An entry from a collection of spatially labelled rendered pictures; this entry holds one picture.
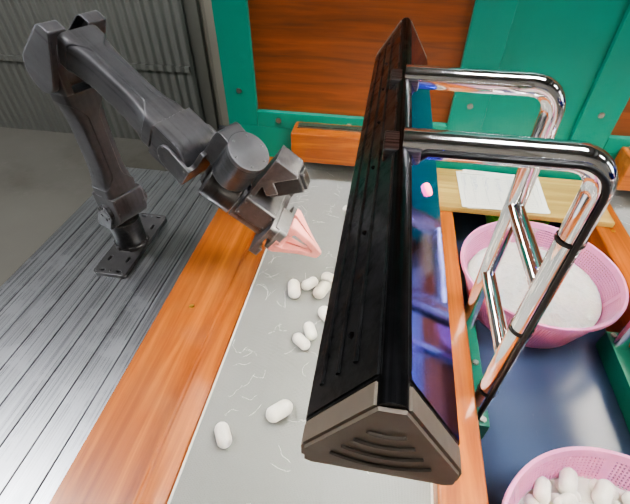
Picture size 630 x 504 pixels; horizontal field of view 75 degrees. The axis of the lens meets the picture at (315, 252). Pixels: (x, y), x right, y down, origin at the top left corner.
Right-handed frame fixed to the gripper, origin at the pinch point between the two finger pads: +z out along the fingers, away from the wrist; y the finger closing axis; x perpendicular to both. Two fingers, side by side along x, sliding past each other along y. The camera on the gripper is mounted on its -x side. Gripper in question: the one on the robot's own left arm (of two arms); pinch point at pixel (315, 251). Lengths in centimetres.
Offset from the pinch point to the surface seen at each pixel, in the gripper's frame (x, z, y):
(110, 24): 97, -106, 175
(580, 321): -19.0, 40.8, 1.9
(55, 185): 166, -83, 118
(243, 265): 13.3, -6.3, 1.6
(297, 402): 6.4, 6.7, -20.7
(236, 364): 12.5, -1.3, -16.5
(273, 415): 6.4, 3.6, -23.9
